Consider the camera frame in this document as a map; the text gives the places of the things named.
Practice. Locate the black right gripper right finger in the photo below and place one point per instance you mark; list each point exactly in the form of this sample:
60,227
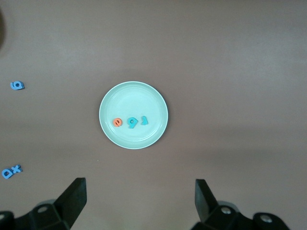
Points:
216,215

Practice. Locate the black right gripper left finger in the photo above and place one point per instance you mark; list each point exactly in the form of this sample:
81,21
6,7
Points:
60,213

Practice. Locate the orange letter e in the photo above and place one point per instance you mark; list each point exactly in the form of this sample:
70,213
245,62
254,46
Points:
115,124

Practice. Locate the teal letter b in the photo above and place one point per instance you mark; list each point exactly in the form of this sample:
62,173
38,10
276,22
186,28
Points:
134,125

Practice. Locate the teal letter r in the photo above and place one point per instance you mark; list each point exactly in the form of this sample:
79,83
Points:
144,121

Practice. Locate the blue letter x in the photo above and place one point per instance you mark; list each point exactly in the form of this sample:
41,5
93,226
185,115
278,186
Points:
16,169

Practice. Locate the blue letter D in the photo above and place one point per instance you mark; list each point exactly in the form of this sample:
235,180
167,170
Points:
3,174

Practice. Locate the mint green plate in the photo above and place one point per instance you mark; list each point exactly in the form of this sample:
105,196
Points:
134,100

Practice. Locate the blue letter g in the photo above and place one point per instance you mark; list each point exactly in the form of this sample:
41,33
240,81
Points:
12,85

